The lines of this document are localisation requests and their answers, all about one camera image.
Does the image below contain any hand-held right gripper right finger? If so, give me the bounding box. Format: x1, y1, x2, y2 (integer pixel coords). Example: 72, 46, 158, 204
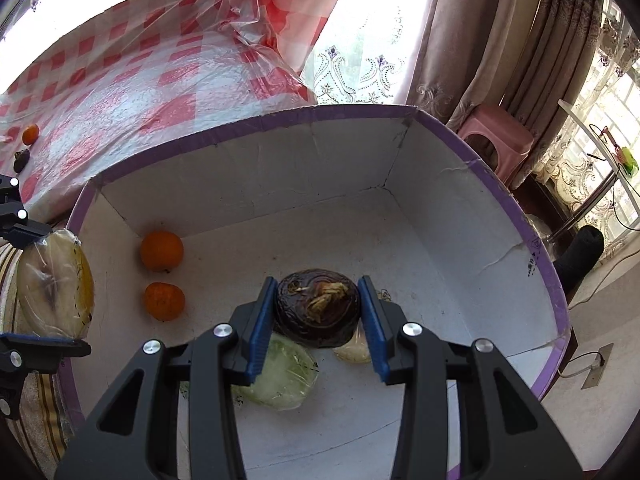
357, 275, 585, 480

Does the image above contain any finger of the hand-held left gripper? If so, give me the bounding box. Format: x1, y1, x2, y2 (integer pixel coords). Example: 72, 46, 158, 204
0, 175, 53, 251
0, 332, 92, 421

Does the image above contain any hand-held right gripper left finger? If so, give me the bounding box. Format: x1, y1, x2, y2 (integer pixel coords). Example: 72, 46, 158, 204
54, 276, 278, 480

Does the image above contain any green half fruit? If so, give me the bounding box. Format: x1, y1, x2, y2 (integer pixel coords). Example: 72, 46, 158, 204
231, 332, 320, 412

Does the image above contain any yellow half fruit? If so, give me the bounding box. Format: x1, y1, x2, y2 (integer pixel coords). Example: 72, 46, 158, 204
16, 229, 96, 339

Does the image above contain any dark purple fruit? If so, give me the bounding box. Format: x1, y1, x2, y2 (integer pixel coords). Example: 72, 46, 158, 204
274, 269, 362, 348

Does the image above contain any purple cardboard box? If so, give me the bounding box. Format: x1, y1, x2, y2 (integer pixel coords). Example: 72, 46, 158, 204
59, 104, 572, 480

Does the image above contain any pale wrapped half fruit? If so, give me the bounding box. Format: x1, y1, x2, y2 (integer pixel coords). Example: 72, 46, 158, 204
332, 325, 373, 365

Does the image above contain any red checkered plastic tablecloth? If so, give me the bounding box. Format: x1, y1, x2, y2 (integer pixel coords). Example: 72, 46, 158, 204
0, 0, 343, 221

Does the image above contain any black cylinder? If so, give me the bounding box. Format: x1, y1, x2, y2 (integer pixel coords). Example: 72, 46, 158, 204
552, 225, 606, 296

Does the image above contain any floor socket plate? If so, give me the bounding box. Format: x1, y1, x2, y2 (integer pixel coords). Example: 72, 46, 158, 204
581, 342, 615, 390

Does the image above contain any pink plastic stool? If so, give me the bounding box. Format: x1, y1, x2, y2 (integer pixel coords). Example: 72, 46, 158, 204
457, 105, 535, 186

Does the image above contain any round glass table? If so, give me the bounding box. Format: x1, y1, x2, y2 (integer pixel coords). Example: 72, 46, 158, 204
542, 99, 640, 246

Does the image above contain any green packet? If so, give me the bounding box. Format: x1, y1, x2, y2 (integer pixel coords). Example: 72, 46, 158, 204
617, 147, 640, 177

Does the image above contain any brown patterned curtain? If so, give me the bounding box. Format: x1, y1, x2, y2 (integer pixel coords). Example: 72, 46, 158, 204
405, 0, 608, 131

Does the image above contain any white cable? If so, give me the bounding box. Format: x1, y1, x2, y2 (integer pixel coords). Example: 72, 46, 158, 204
567, 255, 640, 307

